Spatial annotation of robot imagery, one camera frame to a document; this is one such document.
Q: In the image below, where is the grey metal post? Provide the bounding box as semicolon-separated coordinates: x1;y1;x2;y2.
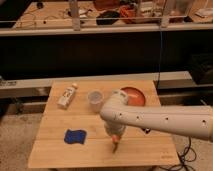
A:
69;0;81;31
161;0;175;28

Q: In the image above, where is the wooden table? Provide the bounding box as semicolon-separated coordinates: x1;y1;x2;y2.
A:
28;80;179;168

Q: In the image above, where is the black object on bench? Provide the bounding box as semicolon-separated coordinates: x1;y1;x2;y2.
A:
96;11;120;25

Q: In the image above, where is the clear plastic cup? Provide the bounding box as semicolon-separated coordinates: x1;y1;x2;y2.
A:
87;90;104;113

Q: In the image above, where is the black and red small box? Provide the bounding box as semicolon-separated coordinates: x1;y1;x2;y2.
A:
141;128;151;134

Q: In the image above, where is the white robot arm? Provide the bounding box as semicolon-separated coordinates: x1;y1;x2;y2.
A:
100;90;213;142

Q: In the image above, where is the black cable on floor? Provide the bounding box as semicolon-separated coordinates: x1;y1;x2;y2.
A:
156;136;198;171

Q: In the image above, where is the white plastic bottle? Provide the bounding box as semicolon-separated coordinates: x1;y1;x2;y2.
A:
57;83;78;109

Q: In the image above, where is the grey metal post left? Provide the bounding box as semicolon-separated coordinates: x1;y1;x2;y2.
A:
69;0;81;31

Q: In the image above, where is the blue sponge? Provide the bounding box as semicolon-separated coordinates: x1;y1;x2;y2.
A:
64;129;87;144

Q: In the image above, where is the red object on bench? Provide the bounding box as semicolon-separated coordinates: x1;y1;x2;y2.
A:
119;5;138;24

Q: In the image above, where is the orange ceramic bowl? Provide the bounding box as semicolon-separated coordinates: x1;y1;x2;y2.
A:
122;87;146;106

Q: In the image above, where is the blue vertical cable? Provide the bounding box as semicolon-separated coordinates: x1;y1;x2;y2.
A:
157;27;165;91

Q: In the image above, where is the orange pepper with green stem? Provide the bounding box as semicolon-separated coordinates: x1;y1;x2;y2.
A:
112;135;121;153

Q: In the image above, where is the grey metal post right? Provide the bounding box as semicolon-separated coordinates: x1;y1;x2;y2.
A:
161;0;175;28

